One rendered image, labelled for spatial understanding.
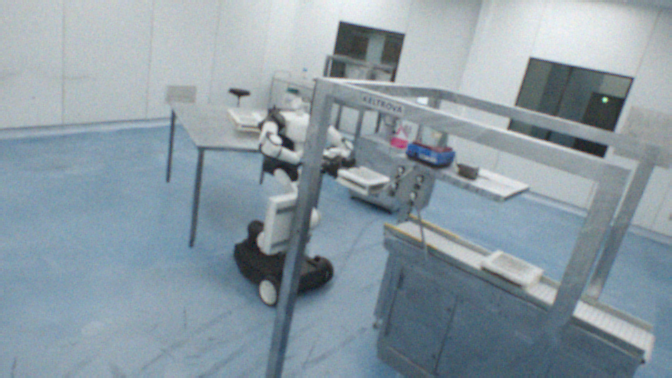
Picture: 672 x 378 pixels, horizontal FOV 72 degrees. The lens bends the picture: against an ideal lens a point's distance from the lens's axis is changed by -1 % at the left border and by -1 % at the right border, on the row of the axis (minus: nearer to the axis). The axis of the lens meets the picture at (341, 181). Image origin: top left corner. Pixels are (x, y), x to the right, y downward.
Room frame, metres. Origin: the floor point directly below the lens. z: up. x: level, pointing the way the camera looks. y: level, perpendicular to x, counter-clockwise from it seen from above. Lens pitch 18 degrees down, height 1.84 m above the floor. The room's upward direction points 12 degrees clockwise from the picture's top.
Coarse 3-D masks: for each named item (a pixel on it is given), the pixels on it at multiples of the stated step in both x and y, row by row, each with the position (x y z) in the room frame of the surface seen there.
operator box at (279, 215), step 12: (276, 204) 1.84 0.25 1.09; (288, 204) 1.89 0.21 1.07; (276, 216) 1.84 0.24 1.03; (288, 216) 1.90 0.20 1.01; (264, 228) 1.86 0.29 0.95; (276, 228) 1.85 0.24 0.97; (288, 228) 1.92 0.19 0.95; (264, 240) 1.86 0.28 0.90; (276, 240) 1.86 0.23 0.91; (288, 240) 1.92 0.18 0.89; (264, 252) 1.85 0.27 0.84; (276, 252) 1.87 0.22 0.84
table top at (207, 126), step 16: (176, 112) 4.11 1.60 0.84; (192, 112) 4.21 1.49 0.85; (208, 112) 4.35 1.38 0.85; (224, 112) 4.49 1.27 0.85; (256, 112) 4.81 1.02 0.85; (192, 128) 3.65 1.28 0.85; (208, 128) 3.75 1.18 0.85; (224, 128) 3.86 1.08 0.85; (208, 144) 3.30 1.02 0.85; (224, 144) 3.38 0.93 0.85; (240, 144) 3.47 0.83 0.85; (256, 144) 3.57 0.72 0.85
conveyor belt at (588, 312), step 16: (400, 224) 2.56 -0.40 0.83; (432, 240) 2.41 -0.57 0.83; (448, 240) 2.46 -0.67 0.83; (464, 256) 2.28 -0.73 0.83; (480, 256) 2.33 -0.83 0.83; (544, 288) 2.10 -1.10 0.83; (592, 320) 1.87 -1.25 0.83; (608, 320) 1.90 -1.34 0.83; (624, 336) 1.79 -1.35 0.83; (640, 336) 1.81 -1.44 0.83
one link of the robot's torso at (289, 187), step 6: (276, 174) 3.03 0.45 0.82; (282, 174) 3.00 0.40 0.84; (300, 174) 3.11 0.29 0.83; (282, 180) 2.99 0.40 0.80; (288, 180) 2.97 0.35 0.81; (288, 186) 2.97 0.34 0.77; (294, 186) 2.96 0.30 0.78; (288, 192) 2.97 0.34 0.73; (294, 192) 2.94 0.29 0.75; (312, 216) 2.91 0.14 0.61; (318, 216) 2.95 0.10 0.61; (312, 222) 2.89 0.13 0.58; (318, 222) 2.95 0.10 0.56
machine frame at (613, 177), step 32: (320, 96) 1.90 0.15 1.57; (352, 96) 1.80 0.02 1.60; (384, 96) 1.73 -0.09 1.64; (416, 96) 2.47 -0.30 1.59; (448, 96) 2.63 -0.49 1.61; (320, 128) 1.89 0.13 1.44; (448, 128) 1.56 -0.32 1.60; (480, 128) 1.49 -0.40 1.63; (576, 128) 2.23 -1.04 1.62; (320, 160) 1.92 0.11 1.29; (544, 160) 1.36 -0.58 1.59; (576, 160) 1.31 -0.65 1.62; (640, 160) 2.05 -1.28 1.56; (608, 192) 1.25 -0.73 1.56; (640, 192) 2.02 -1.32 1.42; (608, 224) 1.24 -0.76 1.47; (288, 256) 1.91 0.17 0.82; (576, 256) 1.26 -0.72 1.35; (608, 256) 2.04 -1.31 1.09; (288, 288) 1.89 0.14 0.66; (384, 288) 2.68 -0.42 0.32; (576, 288) 1.24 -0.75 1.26; (288, 320) 1.91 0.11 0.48; (544, 352) 1.25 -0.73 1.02
